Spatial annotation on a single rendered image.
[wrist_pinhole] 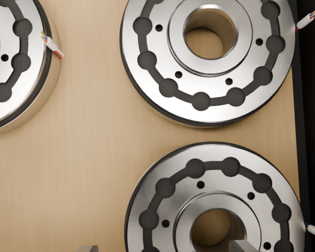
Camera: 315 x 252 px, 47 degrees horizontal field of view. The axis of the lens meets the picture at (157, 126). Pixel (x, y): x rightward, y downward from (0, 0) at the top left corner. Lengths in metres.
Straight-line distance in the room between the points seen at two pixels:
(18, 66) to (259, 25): 0.14
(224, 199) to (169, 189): 0.03
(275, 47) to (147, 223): 0.13
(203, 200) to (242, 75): 0.07
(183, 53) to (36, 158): 0.12
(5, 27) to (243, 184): 0.16
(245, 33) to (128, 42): 0.07
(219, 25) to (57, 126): 0.12
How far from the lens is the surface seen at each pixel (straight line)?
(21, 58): 0.22
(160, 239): 0.21
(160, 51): 0.21
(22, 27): 0.23
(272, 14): 0.23
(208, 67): 0.20
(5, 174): 0.25
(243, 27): 0.21
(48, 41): 0.21
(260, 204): 0.21
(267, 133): 0.25
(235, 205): 0.21
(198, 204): 0.20
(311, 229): 0.22
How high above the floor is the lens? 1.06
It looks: 87 degrees down
